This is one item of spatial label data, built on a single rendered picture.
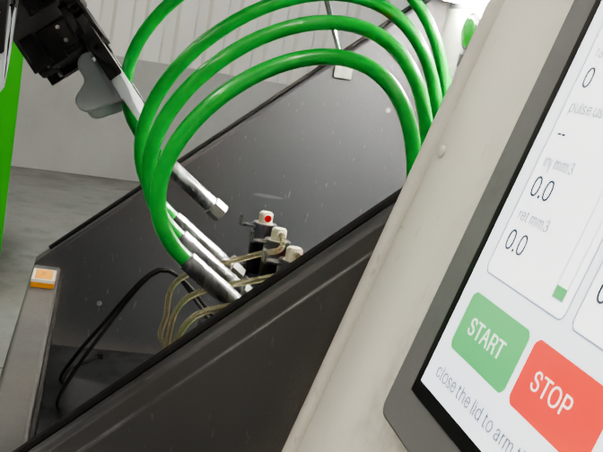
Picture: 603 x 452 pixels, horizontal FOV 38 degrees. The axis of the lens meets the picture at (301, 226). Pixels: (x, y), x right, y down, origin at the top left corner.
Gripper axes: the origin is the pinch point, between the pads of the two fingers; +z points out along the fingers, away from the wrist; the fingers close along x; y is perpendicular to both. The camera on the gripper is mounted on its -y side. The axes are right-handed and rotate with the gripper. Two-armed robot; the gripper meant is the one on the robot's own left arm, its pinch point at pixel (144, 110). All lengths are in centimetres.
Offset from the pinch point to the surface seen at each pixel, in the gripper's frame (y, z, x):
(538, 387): -11, 32, 55
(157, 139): -0.4, 6.3, 15.5
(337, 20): -20.0, 6.0, 15.1
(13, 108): 64, -100, -302
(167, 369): 7.5, 23.5, 29.0
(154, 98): -2.0, 1.5, 8.7
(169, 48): -13, -171, -630
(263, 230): -3.6, 17.7, -4.5
